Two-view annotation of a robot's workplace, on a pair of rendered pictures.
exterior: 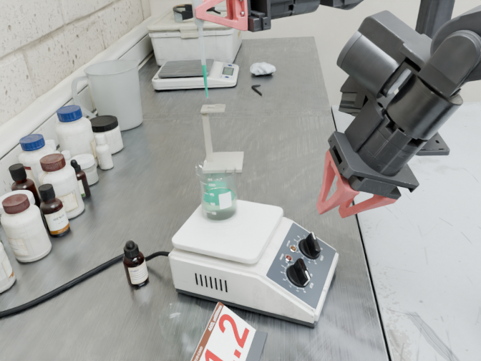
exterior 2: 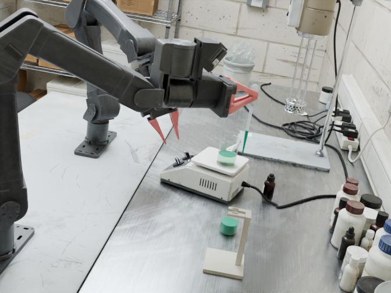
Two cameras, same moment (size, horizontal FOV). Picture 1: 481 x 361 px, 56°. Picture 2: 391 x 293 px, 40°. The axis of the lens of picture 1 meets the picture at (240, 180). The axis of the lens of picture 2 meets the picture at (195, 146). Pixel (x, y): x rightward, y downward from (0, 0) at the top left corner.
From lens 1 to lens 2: 176 cm
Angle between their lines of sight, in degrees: 128
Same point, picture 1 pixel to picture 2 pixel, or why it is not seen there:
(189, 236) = (240, 158)
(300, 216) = (167, 206)
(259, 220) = (205, 157)
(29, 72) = not seen: outside the picture
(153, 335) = (250, 177)
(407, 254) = (118, 177)
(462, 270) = (97, 167)
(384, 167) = not seen: hidden behind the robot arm
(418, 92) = not seen: hidden behind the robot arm
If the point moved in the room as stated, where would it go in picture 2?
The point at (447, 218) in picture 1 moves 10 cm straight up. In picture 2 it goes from (74, 186) to (77, 149)
